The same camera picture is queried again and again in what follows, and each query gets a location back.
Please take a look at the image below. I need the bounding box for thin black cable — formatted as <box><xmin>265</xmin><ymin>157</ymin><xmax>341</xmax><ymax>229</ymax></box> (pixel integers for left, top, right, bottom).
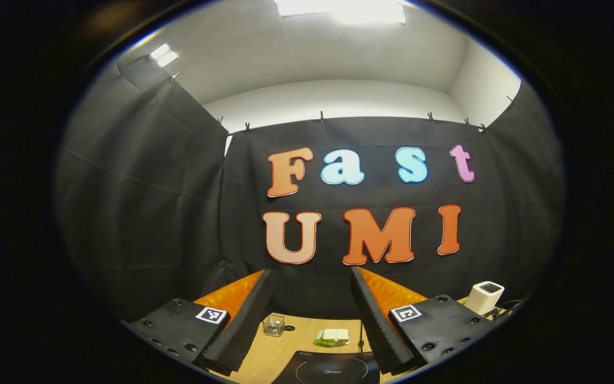
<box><xmin>491</xmin><ymin>300</ymin><xmax>524</xmax><ymax>321</ymax></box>

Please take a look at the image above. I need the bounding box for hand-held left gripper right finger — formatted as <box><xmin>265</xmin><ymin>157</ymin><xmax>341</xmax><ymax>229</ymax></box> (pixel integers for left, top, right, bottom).
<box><xmin>350</xmin><ymin>267</ymin><xmax>495</xmax><ymax>375</ymax></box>

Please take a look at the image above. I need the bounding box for row of small cloth clips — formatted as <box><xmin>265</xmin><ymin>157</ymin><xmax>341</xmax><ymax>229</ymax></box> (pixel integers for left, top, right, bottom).
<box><xmin>169</xmin><ymin>72</ymin><xmax>515</xmax><ymax>134</ymax></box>

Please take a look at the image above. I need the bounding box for small ceiling light panel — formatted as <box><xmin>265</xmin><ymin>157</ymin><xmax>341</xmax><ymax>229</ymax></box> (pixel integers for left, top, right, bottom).
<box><xmin>150</xmin><ymin>43</ymin><xmax>179</xmax><ymax>68</ymax></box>

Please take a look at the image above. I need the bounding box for black induction cooktop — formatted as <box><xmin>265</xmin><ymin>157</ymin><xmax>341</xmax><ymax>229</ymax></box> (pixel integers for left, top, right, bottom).
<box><xmin>272</xmin><ymin>350</ymin><xmax>381</xmax><ymax>384</ymax></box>

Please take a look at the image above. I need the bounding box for sandwich with lettuce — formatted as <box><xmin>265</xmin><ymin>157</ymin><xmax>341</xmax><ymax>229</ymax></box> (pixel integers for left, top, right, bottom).
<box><xmin>314</xmin><ymin>329</ymin><xmax>351</xmax><ymax>347</ymax></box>

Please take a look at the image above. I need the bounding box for large ceiling light panel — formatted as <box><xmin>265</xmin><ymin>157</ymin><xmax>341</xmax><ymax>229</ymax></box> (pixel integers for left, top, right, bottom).
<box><xmin>275</xmin><ymin>0</ymin><xmax>406</xmax><ymax>25</ymax></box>

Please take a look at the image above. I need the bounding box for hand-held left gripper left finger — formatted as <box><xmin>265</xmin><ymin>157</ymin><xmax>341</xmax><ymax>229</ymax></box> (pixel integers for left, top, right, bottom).
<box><xmin>126</xmin><ymin>269</ymin><xmax>276</xmax><ymax>374</ymax></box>

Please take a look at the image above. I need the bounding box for metal wire holder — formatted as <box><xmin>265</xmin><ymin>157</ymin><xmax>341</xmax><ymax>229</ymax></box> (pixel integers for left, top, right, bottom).
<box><xmin>263</xmin><ymin>314</ymin><xmax>286</xmax><ymax>337</ymax></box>

